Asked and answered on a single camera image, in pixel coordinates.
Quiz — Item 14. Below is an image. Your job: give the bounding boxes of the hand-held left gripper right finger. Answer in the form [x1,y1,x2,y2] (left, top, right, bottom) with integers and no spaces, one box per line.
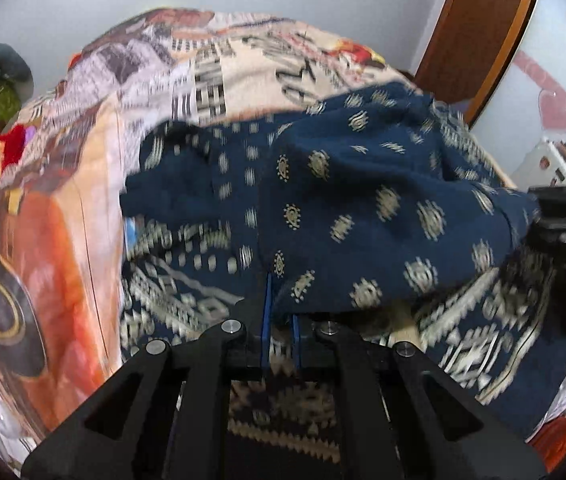
[290,312,548,480]

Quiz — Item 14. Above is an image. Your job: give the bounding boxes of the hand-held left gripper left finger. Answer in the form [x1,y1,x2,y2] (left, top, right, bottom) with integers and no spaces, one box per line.
[20,272,276,480]

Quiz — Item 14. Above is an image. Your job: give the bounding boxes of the navy patterned hoodie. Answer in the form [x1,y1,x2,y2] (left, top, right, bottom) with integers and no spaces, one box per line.
[119,80,566,480]

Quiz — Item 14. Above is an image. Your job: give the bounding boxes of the white appliance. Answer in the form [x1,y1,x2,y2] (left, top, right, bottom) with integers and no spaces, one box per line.
[528,137,566,191]

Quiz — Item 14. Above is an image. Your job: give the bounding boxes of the white wardrobe sliding door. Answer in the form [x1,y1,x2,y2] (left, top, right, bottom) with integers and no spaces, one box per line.
[470,0,566,176]

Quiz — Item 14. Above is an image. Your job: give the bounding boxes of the wooden door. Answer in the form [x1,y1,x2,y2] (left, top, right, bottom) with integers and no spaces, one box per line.
[415,0,546,126]

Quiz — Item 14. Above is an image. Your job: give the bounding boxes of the orange cloth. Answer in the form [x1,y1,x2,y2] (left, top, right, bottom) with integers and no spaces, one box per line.
[530,407,566,471]

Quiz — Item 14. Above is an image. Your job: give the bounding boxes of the printed blanket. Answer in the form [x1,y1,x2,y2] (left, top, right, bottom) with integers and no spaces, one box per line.
[0,7,518,441]

